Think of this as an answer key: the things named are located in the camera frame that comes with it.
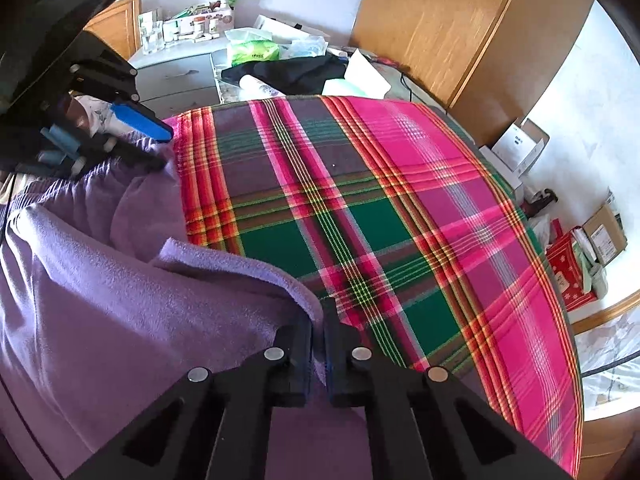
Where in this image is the green tissue pack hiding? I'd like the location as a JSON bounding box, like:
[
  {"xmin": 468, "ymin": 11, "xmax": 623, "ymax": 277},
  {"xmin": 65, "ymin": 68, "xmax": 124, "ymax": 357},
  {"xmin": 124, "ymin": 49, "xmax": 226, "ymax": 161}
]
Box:
[{"xmin": 224, "ymin": 27, "xmax": 280, "ymax": 66}]

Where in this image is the wooden wardrobe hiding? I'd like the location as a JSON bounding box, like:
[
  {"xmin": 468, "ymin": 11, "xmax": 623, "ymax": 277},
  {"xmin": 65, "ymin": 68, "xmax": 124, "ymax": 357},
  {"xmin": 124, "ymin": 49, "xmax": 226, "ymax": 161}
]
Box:
[{"xmin": 350, "ymin": 0, "xmax": 593, "ymax": 145}]

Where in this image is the pink plaid bed cover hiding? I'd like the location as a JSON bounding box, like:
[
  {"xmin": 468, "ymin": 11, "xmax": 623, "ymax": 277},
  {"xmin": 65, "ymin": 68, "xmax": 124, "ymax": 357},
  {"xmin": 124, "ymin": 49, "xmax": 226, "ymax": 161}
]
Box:
[{"xmin": 169, "ymin": 96, "xmax": 584, "ymax": 474}]

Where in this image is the black cloth on table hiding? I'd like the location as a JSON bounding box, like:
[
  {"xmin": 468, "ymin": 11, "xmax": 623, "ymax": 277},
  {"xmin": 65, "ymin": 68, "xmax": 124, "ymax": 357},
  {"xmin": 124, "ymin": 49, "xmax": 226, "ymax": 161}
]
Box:
[{"xmin": 221, "ymin": 53, "xmax": 347, "ymax": 96}]

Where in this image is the black spray bottle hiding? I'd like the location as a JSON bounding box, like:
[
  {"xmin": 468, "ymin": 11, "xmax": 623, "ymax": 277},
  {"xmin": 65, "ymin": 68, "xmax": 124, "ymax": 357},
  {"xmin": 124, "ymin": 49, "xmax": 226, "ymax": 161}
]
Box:
[{"xmin": 521, "ymin": 188, "xmax": 559, "ymax": 219}]

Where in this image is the curtain with cartoon prints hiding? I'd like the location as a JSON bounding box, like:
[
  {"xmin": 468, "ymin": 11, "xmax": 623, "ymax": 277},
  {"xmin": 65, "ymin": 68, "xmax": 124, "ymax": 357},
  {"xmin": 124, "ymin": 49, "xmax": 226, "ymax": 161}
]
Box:
[{"xmin": 575, "ymin": 307, "xmax": 640, "ymax": 420}]

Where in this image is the cardboard box with label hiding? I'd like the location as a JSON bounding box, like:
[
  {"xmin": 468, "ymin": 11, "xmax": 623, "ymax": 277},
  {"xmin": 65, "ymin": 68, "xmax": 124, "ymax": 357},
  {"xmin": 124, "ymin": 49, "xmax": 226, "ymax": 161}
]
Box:
[{"xmin": 582, "ymin": 204, "xmax": 627, "ymax": 266}]

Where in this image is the white small box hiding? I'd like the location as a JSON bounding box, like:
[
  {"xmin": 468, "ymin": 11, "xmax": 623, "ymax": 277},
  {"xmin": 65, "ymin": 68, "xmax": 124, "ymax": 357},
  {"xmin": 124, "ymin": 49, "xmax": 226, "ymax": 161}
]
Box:
[{"xmin": 480, "ymin": 118, "xmax": 550, "ymax": 188}]

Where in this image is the wooden door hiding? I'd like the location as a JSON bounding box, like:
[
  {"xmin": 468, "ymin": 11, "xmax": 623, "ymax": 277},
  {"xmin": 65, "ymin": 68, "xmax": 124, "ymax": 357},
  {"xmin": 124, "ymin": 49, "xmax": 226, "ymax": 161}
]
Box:
[{"xmin": 578, "ymin": 408, "xmax": 639, "ymax": 479}]

